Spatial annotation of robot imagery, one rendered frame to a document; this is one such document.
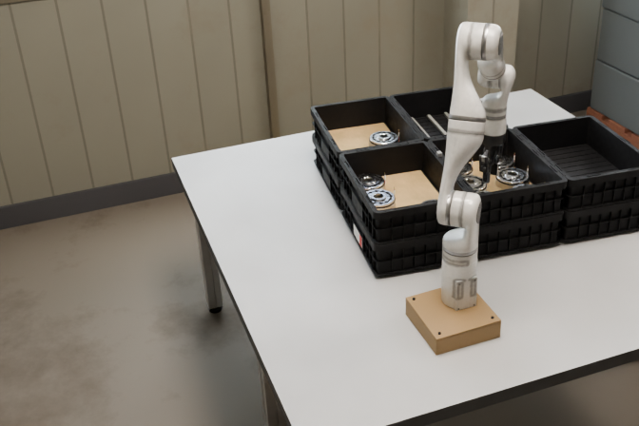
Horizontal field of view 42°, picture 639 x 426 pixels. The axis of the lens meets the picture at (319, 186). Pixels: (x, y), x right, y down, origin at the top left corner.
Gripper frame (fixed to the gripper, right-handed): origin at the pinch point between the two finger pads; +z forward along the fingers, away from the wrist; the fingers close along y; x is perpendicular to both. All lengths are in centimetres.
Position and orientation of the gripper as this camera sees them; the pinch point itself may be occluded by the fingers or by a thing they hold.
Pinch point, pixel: (490, 173)
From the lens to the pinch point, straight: 252.3
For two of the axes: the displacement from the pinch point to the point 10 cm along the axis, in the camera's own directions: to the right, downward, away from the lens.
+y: 5.3, -4.2, 7.4
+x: -8.5, -2.2, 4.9
